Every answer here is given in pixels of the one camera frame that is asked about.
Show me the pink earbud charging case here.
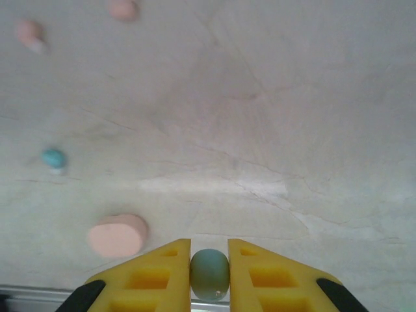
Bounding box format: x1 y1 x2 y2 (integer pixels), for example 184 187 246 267
87 213 150 259

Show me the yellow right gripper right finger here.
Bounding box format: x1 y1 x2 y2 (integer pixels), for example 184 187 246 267
227 239 370 312

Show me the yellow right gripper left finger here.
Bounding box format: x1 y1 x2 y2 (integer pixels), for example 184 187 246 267
55 239 192 312

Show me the pink wireless earbud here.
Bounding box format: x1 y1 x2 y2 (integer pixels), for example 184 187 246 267
16 19 50 55
106 0 139 22

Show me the blue wireless earbud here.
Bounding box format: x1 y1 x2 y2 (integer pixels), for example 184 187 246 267
189 248 231 302
40 148 70 176

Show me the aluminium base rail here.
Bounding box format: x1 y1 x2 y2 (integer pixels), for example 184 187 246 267
0 283 105 312

